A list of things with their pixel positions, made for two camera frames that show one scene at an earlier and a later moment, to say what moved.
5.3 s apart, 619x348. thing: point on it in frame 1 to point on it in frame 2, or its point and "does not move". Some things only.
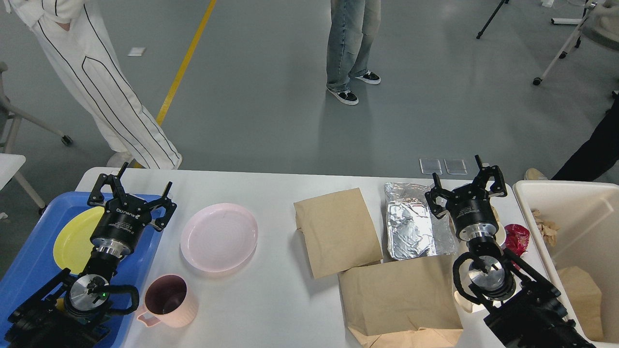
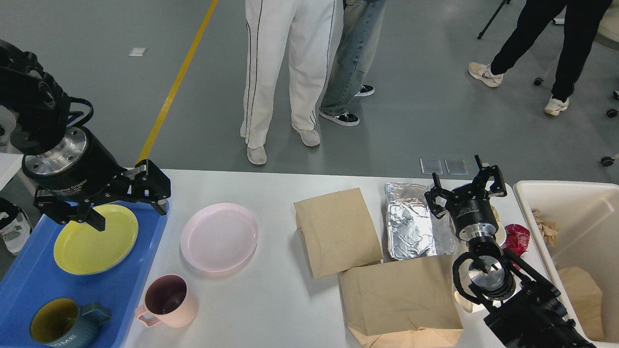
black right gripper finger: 499,188 does not move
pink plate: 220,238 does not move
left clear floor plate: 430,166 does not move
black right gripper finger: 436,192 does not move
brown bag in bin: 586,300 does not move
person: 590,161 to 583,19
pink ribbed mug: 168,299 does not move
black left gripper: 119,229 to 80,165
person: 78,42 to 307,27
